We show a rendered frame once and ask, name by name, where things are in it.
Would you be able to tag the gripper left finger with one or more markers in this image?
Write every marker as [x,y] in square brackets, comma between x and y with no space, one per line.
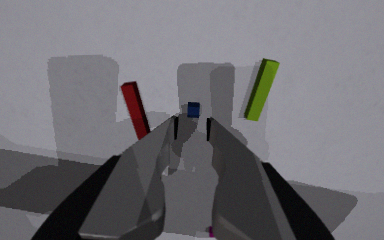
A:
[124,199]

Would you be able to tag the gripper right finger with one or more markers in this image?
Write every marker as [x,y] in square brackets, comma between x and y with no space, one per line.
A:
[253,201]

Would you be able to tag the lime green rod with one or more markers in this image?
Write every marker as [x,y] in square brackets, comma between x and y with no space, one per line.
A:
[261,88]

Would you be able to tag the dark red rod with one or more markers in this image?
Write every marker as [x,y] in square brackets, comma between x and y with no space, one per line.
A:
[135,107]

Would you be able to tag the small blue cube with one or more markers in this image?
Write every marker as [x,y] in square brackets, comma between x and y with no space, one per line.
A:
[193,109]

